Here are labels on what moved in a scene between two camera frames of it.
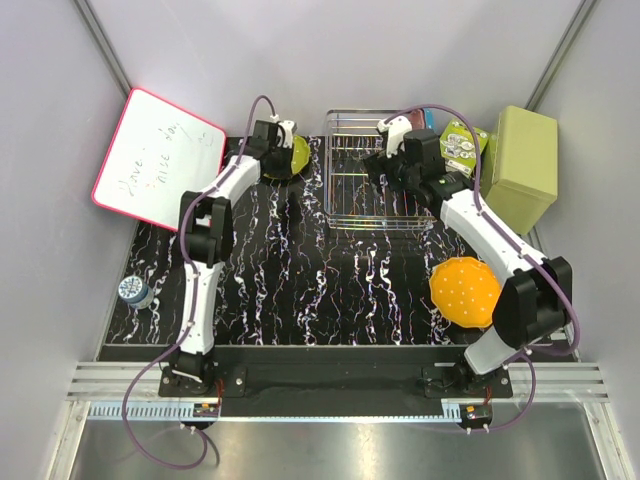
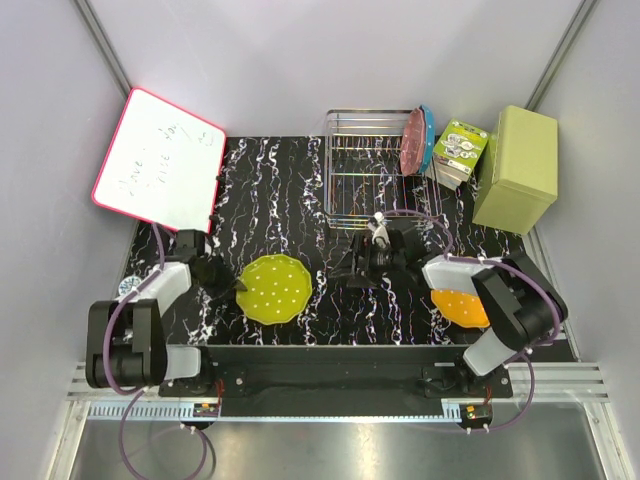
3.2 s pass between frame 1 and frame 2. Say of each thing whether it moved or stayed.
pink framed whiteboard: stayed
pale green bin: stayed
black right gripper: moved
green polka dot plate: moved
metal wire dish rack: stayed
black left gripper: moved
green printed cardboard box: stayed
